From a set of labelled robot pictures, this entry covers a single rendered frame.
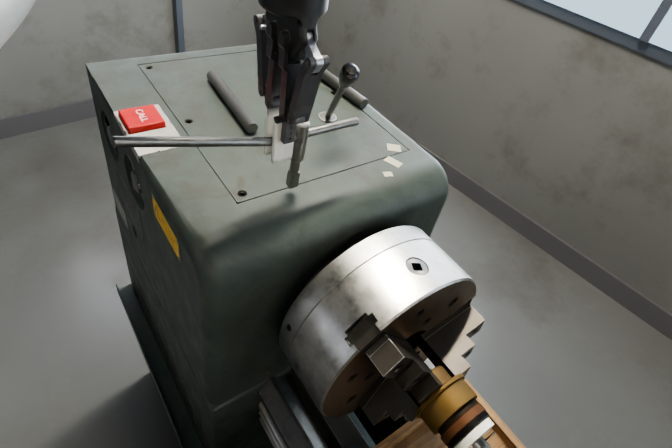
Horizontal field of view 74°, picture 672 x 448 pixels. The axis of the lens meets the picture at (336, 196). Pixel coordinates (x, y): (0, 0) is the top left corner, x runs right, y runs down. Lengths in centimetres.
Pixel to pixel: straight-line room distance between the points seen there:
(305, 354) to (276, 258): 15
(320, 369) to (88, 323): 155
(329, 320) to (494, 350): 166
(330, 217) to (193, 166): 23
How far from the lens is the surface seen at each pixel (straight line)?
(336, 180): 73
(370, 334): 62
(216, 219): 64
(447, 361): 75
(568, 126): 255
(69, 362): 204
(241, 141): 57
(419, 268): 67
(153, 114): 83
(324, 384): 67
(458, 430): 71
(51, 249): 241
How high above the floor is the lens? 171
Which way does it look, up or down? 41 degrees down
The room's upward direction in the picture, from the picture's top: 12 degrees clockwise
